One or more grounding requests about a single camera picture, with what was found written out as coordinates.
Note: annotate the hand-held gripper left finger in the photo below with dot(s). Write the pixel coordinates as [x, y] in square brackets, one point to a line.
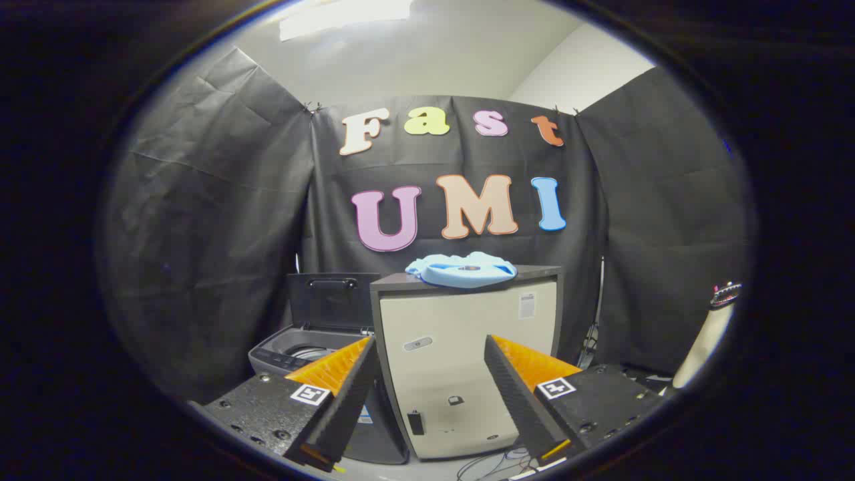
[347, 407]

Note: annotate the light blue shirt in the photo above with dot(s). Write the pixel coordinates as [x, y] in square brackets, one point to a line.
[467, 272]

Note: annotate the black backdrop cloth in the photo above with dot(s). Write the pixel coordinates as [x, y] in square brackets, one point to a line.
[214, 200]

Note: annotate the dark washing machine lid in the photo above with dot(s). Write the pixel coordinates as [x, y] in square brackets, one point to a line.
[334, 308]

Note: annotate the ceiling light panel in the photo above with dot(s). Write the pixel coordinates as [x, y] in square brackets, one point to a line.
[340, 17]

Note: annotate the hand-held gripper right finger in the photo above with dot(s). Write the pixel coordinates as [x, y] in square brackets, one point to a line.
[518, 401]

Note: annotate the beige cabinet with dark top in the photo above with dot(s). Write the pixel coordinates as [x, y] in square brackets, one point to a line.
[461, 321]

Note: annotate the beige post with dark clip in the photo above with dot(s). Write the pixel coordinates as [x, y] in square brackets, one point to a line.
[701, 347]

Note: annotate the grey top-load washing machine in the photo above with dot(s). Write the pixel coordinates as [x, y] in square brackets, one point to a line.
[277, 353]

